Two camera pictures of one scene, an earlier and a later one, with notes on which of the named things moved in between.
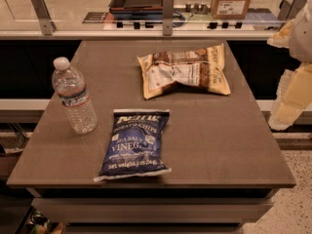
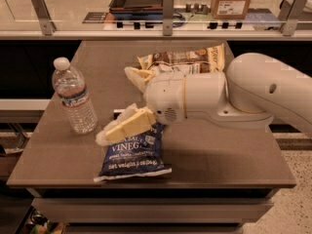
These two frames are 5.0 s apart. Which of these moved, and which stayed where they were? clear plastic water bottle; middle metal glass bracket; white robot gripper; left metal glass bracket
Moved: white robot gripper
Stayed: clear plastic water bottle; left metal glass bracket; middle metal glass bracket
